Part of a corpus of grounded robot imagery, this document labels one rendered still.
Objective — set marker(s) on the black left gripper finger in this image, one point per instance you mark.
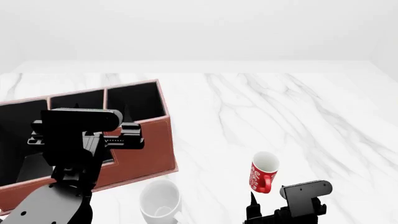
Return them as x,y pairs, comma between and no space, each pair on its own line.
37,133
132,137

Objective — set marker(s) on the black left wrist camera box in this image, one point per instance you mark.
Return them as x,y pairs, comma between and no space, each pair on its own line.
77,121

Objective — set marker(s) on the brown leather compartment caddy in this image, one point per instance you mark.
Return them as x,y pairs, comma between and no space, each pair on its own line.
146,149

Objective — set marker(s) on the plain white mug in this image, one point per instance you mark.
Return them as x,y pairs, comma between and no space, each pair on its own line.
158,203

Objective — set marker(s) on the red mug with white print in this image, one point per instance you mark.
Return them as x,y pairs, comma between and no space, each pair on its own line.
259,177

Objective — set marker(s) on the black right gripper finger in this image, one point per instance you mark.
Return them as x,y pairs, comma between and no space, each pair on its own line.
255,214
320,207

